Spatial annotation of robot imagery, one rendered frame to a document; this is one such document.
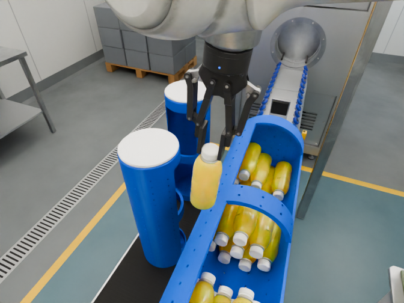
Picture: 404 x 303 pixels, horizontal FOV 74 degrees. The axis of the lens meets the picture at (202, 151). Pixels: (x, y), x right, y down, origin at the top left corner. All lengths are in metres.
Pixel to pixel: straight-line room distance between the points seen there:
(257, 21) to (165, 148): 1.04
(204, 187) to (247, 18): 0.44
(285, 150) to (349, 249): 1.31
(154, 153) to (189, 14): 1.04
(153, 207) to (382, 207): 1.99
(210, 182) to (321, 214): 1.92
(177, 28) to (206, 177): 0.42
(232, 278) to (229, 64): 0.70
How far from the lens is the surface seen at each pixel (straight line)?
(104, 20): 4.36
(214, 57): 0.42
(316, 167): 1.96
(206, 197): 0.63
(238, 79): 0.45
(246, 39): 0.40
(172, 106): 1.61
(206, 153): 0.55
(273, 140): 1.17
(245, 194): 0.78
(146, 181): 1.21
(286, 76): 2.19
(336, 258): 2.26
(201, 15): 0.20
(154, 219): 1.43
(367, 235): 2.49
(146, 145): 1.26
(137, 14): 0.20
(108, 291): 1.88
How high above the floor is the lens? 1.82
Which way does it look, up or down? 41 degrees down
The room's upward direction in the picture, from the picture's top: straight up
